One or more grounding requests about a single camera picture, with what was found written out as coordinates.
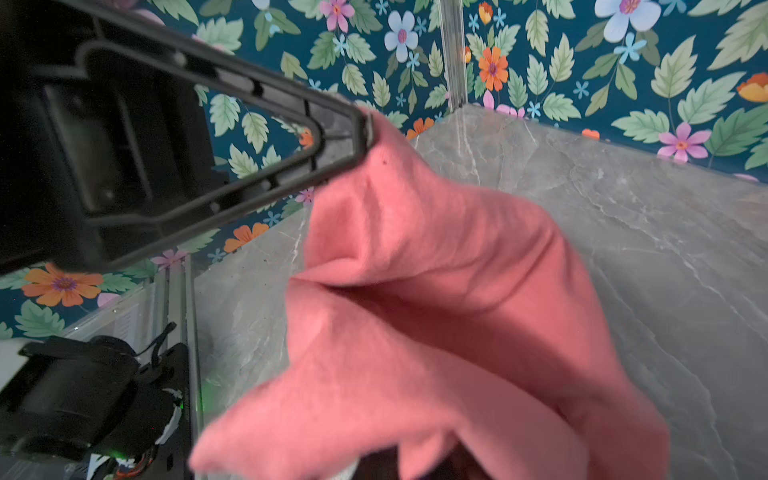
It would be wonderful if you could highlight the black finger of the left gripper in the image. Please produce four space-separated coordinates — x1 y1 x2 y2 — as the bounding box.
71 1 374 270

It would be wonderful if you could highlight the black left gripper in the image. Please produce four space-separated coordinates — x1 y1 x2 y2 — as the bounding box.
1 1 228 273

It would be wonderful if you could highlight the pink red cloth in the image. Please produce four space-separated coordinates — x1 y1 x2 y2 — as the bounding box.
189 112 669 479

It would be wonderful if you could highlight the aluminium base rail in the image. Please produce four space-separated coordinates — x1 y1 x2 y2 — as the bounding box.
61 259 203 479

